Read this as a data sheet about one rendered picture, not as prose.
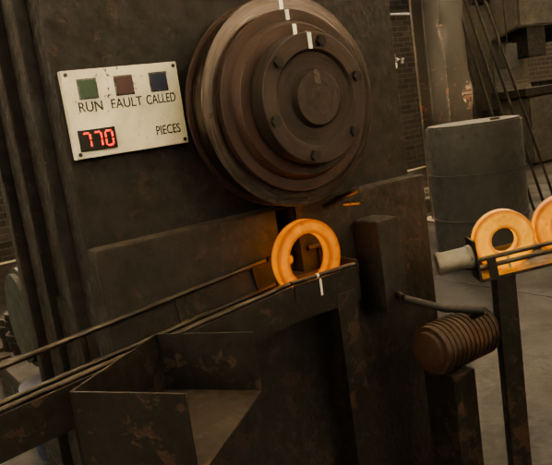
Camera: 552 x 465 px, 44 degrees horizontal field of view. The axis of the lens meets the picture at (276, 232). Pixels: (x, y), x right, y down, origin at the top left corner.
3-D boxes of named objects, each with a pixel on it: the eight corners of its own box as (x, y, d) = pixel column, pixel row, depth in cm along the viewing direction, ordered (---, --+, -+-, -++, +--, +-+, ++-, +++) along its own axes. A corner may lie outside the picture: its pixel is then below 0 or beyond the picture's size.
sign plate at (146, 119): (74, 160, 142) (56, 72, 139) (185, 142, 156) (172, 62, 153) (77, 160, 140) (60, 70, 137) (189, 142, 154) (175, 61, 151)
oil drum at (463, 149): (418, 265, 447) (403, 128, 432) (478, 244, 479) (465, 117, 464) (493, 275, 398) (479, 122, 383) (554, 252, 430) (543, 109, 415)
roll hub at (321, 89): (260, 173, 145) (241, 39, 140) (359, 153, 160) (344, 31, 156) (275, 172, 141) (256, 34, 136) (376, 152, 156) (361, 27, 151)
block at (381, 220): (360, 307, 181) (349, 219, 177) (382, 300, 186) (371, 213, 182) (388, 314, 173) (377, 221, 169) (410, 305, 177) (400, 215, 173)
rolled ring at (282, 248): (336, 211, 165) (328, 211, 167) (272, 228, 155) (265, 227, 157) (345, 285, 168) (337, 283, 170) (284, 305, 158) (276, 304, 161)
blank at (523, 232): (464, 216, 172) (468, 218, 169) (525, 201, 172) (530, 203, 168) (476, 274, 175) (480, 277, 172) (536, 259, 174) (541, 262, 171)
